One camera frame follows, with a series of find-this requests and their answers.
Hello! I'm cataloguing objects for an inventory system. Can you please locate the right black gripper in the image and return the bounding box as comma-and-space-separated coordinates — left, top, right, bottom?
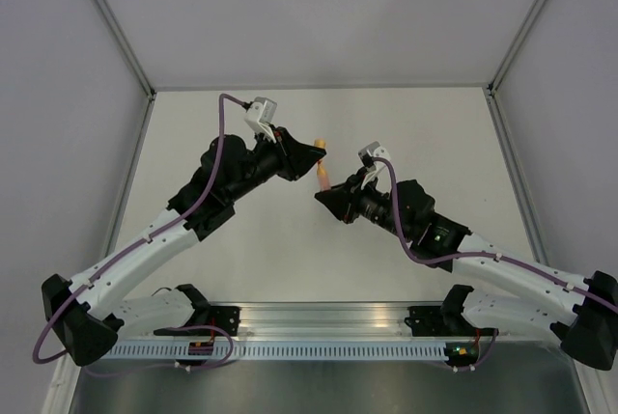
315, 165, 412, 241

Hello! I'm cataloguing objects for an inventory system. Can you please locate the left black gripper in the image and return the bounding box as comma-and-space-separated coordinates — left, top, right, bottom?
227, 124, 326, 203

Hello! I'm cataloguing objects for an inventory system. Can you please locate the pink orange highlighter pen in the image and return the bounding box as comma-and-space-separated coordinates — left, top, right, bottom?
317, 159, 331, 191

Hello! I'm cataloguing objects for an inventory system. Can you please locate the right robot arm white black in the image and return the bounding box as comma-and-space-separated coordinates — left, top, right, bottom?
314, 172, 617, 371

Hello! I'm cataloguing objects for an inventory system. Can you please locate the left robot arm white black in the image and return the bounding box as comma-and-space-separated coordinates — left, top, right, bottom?
42, 127, 326, 367

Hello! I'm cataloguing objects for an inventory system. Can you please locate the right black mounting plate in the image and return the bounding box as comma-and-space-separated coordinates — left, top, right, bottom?
404, 305, 494, 337

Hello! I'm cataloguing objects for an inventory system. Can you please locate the black mounting plate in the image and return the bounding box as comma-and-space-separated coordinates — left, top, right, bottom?
205, 305, 241, 337
404, 305, 494, 337

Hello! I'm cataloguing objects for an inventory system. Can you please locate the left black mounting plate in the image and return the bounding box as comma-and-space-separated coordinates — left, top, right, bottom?
205, 305, 241, 337

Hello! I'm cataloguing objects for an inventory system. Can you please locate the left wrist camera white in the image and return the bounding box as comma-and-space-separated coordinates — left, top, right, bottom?
243, 97, 277, 142

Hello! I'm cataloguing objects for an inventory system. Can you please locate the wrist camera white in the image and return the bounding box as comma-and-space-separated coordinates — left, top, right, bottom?
243, 97, 277, 142
358, 141, 391, 188

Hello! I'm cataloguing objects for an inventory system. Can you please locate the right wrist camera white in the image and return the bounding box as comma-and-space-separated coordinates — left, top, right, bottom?
358, 141, 391, 188

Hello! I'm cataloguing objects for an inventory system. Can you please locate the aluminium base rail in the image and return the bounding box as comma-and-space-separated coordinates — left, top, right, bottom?
120, 301, 593, 338

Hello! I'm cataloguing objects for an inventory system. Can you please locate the white slotted cable duct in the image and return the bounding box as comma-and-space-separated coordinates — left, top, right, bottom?
104, 341, 448, 362

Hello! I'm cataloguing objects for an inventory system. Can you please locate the left aluminium frame post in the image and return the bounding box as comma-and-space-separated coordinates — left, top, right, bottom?
91, 0, 156, 100

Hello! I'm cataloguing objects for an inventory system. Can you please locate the aluminium frame post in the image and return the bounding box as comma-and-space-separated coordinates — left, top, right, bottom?
486, 0, 549, 97
91, 0, 156, 100

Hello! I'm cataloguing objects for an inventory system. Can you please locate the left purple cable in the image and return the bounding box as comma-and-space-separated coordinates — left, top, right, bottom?
32, 94, 252, 379

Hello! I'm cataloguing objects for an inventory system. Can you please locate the right aluminium frame post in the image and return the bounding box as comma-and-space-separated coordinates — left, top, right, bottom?
486, 0, 549, 97

